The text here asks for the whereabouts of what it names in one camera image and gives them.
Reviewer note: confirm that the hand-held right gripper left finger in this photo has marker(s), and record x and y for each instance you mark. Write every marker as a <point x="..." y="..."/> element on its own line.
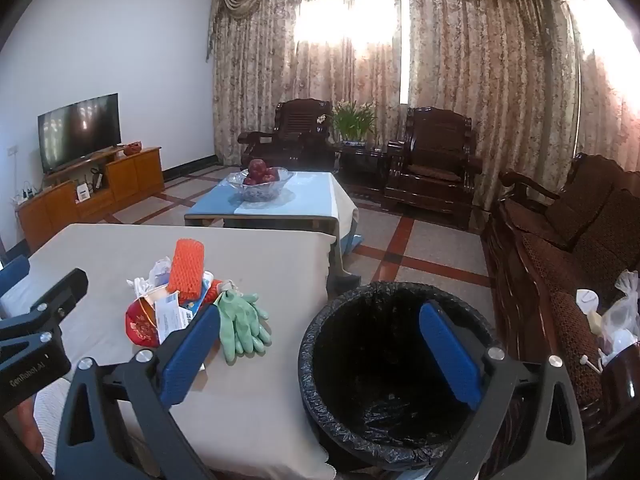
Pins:
<point x="190" y="355"/>

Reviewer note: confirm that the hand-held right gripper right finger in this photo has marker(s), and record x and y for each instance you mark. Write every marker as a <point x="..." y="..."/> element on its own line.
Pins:
<point x="450" y="355"/>

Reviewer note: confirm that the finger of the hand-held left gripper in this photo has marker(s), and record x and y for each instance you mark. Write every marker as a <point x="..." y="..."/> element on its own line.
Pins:
<point x="65" y="287"/>
<point x="15" y="274"/>

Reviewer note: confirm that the blue and white packet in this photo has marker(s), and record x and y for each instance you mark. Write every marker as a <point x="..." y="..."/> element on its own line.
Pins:
<point x="194" y="309"/>

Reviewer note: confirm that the trash bin with black liner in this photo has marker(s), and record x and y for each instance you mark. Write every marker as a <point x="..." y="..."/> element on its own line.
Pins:
<point x="380" y="340"/>

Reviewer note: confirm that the white paper box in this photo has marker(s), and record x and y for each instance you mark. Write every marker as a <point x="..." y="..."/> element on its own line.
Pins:
<point x="167" y="316"/>

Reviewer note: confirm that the green rubber glove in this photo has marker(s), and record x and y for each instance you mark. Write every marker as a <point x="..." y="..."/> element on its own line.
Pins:
<point x="247" y="307"/>
<point x="245" y="340"/>

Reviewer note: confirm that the red printed packet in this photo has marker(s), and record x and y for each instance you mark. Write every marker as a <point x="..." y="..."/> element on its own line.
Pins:
<point x="140" y="325"/>

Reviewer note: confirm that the crumpled white wrapper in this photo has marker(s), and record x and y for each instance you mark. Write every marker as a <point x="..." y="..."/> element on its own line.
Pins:
<point x="140" y="287"/>

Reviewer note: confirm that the white power strip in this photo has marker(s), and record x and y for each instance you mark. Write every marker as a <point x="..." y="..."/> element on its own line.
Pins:
<point x="30" y="195"/>

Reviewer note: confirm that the small white box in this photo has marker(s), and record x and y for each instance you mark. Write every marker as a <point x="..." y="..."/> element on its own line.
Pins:
<point x="82" y="192"/>

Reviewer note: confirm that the black device on shelf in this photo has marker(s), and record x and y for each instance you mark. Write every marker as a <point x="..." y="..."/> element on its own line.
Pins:
<point x="97" y="179"/>

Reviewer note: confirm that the wooden television cabinet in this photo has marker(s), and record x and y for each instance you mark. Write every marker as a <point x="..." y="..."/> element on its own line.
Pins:
<point x="135" y="175"/>

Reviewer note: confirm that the flat screen television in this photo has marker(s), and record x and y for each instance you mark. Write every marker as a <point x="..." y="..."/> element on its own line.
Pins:
<point x="80" y="130"/>

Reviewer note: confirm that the translucent white plastic bag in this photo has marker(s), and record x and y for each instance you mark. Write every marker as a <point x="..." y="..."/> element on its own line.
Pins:
<point x="622" y="315"/>

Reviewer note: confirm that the dark wooden sofa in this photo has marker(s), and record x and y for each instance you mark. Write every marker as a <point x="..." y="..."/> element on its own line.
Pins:
<point x="565" y="220"/>

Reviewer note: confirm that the glass fruit bowl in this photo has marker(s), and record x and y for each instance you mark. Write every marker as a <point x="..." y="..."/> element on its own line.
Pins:
<point x="260" y="191"/>

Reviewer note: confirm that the red apple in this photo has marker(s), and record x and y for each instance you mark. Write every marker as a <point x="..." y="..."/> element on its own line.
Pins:
<point x="257" y="166"/>
<point x="250" y="180"/>
<point x="272" y="175"/>

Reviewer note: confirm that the blue and white table cover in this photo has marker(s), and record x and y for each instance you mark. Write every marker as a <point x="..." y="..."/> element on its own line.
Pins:
<point x="310" y="195"/>

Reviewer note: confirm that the dark wooden side table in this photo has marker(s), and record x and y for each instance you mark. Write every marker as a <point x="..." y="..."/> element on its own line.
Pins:
<point x="362" y="165"/>

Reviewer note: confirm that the dark wooden armchair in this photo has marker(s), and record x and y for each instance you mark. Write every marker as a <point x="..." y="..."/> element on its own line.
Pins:
<point x="435" y="145"/>
<point x="300" y="125"/>

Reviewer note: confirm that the potted green plant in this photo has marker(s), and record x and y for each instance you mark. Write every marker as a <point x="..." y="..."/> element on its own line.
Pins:
<point x="355" y="120"/>

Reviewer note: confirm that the floral beige curtain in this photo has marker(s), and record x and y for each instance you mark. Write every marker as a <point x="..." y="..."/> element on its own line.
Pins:
<point x="450" y="70"/>

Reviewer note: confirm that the wall socket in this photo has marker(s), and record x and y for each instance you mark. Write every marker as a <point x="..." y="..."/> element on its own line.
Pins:
<point x="12" y="150"/>

